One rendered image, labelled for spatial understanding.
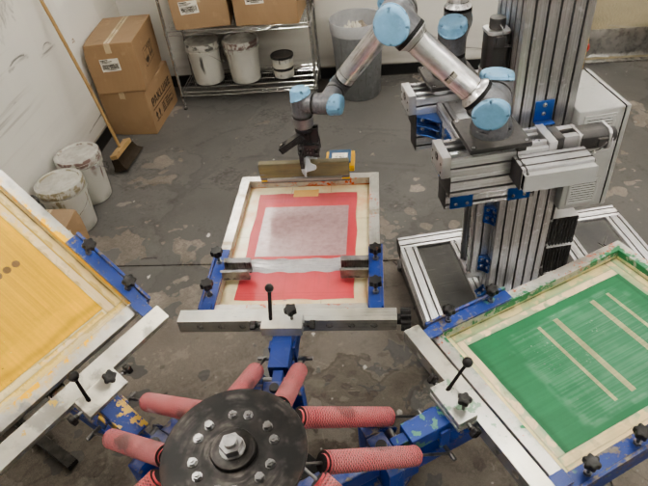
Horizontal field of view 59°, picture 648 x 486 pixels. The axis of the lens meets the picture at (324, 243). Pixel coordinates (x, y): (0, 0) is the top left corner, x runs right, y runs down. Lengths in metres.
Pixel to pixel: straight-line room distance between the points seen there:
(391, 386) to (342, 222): 0.97
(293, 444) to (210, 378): 1.85
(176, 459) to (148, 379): 1.91
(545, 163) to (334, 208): 0.80
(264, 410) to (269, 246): 1.01
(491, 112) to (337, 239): 0.71
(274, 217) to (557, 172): 1.07
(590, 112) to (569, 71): 0.19
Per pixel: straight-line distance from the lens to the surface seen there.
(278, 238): 2.21
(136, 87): 5.00
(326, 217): 2.27
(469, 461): 2.70
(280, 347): 1.72
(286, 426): 1.25
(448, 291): 3.01
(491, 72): 2.08
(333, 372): 2.94
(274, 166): 2.28
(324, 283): 2.00
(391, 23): 1.86
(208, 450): 1.25
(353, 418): 1.44
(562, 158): 2.23
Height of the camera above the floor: 2.36
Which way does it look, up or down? 41 degrees down
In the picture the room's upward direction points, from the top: 7 degrees counter-clockwise
